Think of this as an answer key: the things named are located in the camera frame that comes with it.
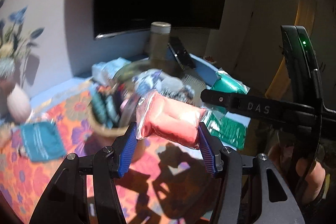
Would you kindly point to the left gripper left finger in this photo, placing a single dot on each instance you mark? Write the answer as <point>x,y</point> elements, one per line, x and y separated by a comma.
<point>64,199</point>

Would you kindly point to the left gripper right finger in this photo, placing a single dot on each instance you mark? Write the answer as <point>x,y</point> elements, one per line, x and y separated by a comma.
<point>269,198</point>

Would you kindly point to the teal towel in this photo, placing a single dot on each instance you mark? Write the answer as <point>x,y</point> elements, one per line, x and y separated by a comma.
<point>42,141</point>

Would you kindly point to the pink tissue packet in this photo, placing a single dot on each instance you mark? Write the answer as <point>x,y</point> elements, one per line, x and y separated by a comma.
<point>169,119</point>

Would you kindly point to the blue white patterned packet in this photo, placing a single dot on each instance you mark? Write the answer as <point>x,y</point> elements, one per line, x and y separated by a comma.
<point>147,81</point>

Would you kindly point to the person's right hand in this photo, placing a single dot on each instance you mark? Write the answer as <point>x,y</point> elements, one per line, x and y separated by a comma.
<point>281,158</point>

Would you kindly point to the green foil packet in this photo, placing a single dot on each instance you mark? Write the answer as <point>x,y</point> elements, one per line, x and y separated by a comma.
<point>226,129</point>

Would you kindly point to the white ribbed vase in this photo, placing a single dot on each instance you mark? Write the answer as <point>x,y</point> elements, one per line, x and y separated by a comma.
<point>18,104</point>

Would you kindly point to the brown pen holder pot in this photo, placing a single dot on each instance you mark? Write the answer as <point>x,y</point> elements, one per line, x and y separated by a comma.
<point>103,117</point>

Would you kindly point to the blue tissue pack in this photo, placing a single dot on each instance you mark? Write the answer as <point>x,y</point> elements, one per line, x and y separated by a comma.
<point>103,71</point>

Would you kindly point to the black smartphone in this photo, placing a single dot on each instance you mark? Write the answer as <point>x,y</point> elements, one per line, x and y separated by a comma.
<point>180,54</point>

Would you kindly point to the brown thermos bottle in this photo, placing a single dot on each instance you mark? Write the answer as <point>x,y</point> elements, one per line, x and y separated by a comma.
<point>159,38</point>

